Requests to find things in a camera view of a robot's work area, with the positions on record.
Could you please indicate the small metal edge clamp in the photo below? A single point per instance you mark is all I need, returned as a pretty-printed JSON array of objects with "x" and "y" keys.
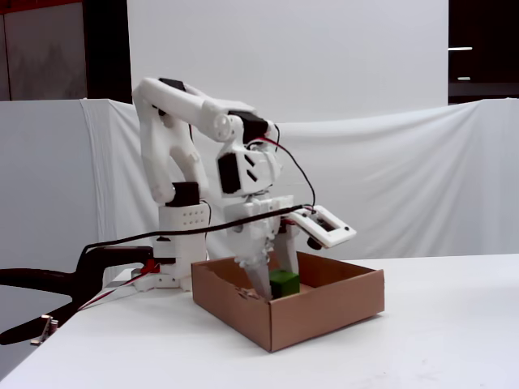
[{"x": 46, "y": 328}]

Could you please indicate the grey partition panel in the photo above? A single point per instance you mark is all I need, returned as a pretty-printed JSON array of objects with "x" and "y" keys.
[{"x": 40, "y": 182}]

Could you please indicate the brown cabinet door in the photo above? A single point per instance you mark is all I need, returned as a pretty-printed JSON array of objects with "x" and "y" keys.
[{"x": 40, "y": 52}]

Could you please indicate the white backdrop board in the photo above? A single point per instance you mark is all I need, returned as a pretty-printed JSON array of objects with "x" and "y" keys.
[{"x": 324, "y": 52}]

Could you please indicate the brown cardboard box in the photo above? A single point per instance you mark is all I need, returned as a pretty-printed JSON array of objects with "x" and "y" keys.
[{"x": 308, "y": 320}]

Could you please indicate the long ceiling light strip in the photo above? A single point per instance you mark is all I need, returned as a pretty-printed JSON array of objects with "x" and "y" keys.
[{"x": 460, "y": 49}]

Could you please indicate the black table clamp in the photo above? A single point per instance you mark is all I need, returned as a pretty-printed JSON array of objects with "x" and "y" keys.
[{"x": 40, "y": 277}]

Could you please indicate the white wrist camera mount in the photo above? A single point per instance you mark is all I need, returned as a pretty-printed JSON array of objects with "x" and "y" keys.
[{"x": 336, "y": 236}]

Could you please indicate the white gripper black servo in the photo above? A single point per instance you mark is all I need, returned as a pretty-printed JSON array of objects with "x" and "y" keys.
[{"x": 252, "y": 230}]

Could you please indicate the green cube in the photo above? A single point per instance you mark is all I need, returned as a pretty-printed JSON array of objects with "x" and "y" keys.
[{"x": 286, "y": 285}]

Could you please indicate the white draped cloth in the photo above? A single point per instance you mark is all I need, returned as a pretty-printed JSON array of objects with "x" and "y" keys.
[{"x": 385, "y": 182}]

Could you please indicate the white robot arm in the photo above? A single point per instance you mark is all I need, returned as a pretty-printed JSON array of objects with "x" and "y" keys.
[{"x": 170, "y": 121}]

